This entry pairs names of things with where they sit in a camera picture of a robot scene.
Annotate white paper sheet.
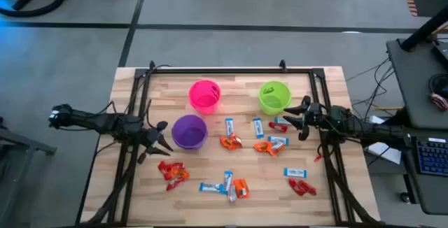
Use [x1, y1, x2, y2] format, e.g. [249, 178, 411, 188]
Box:
[363, 115, 403, 165]

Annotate green plastic bucket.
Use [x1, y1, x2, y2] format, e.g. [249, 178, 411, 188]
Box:
[258, 80, 293, 116]

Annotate pink plastic bucket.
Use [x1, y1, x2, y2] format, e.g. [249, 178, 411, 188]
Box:
[188, 79, 222, 116]

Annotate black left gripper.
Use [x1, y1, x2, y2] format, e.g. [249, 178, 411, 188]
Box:
[137, 120, 174, 165]

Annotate black desk pole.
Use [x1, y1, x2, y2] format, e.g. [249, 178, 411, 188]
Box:
[400, 6, 448, 52]

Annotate red white cable bundle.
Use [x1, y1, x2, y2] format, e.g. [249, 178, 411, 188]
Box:
[430, 93, 448, 113]

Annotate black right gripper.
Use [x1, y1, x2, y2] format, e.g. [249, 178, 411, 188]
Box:
[281, 95, 332, 142]

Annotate grey desk top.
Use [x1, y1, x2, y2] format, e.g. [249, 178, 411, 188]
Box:
[386, 38, 448, 131]
[398, 126, 448, 216]

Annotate purple plastic bucket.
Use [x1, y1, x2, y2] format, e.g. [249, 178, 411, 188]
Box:
[171, 114, 209, 151]

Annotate black vacuum hose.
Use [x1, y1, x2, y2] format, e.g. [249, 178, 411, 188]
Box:
[0, 0, 67, 18]

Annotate black keyboard blue keys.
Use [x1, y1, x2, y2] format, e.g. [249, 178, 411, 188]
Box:
[414, 136, 448, 177]

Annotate black aluminium table frame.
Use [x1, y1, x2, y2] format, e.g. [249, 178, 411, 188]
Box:
[78, 59, 382, 227]

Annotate side table with grey legs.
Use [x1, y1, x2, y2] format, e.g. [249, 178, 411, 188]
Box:
[0, 115, 57, 156]

